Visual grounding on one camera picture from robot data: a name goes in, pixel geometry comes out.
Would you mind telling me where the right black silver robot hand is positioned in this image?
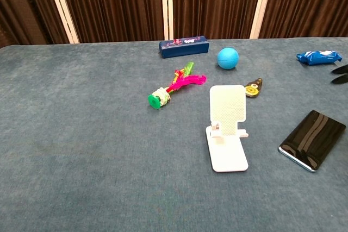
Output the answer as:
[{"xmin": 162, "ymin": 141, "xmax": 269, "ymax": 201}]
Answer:
[{"xmin": 330, "ymin": 64, "xmax": 348, "ymax": 85}]

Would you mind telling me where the black smartphone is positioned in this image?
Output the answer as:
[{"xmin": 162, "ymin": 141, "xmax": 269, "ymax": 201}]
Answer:
[{"xmin": 277, "ymin": 110, "xmax": 347, "ymax": 173}]

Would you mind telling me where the white square plastic block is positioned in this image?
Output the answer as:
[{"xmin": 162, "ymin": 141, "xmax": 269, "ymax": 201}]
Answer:
[{"xmin": 206, "ymin": 84, "xmax": 250, "ymax": 173}]

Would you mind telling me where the blue snack packet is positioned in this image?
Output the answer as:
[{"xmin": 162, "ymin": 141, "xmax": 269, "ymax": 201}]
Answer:
[{"xmin": 296, "ymin": 49, "xmax": 343, "ymax": 67}]

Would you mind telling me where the brown curtain screen panel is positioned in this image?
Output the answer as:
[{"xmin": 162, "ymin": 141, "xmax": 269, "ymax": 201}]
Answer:
[
  {"xmin": 250, "ymin": 0, "xmax": 348, "ymax": 39},
  {"xmin": 0, "ymin": 0, "xmax": 72, "ymax": 49},
  {"xmin": 166, "ymin": 0, "xmax": 275, "ymax": 40},
  {"xmin": 45, "ymin": 0, "xmax": 169, "ymax": 44}
]

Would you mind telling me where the blue ball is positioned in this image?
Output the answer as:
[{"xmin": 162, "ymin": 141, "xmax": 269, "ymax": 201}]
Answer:
[{"xmin": 216, "ymin": 47, "xmax": 240, "ymax": 70}]

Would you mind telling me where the dark blue printed box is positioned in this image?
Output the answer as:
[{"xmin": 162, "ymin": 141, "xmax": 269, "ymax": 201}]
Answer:
[{"xmin": 158, "ymin": 35, "xmax": 210, "ymax": 59}]

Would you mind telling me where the pink green feather shuttlecock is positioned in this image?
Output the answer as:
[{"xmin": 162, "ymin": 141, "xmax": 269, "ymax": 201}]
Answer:
[{"xmin": 147, "ymin": 61, "xmax": 207, "ymax": 110}]

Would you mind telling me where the blue felt table cover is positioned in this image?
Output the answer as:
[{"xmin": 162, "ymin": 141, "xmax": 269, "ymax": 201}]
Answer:
[{"xmin": 0, "ymin": 36, "xmax": 348, "ymax": 232}]

